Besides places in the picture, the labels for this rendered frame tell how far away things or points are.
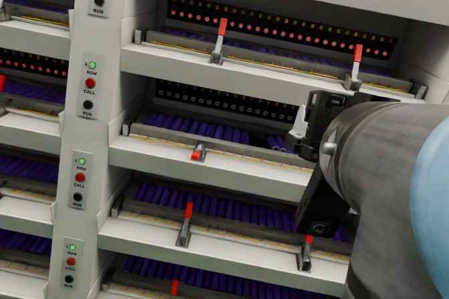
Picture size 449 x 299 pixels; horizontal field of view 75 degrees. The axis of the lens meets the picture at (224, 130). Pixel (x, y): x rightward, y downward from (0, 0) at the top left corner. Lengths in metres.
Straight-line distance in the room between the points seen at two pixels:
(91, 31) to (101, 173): 0.28
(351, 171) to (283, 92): 0.39
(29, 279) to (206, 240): 0.44
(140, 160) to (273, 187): 0.27
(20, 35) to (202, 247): 0.56
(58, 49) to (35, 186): 0.33
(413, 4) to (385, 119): 0.47
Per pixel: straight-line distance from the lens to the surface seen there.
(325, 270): 0.74
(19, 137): 0.73
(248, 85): 0.57
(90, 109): 0.63
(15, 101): 0.80
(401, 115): 0.19
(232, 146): 0.62
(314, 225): 0.36
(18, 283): 0.91
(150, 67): 0.59
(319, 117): 0.34
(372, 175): 0.18
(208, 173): 0.60
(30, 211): 0.79
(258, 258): 0.70
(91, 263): 0.75
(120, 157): 0.63
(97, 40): 0.62
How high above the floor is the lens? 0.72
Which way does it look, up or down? 10 degrees down
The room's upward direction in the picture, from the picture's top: 11 degrees clockwise
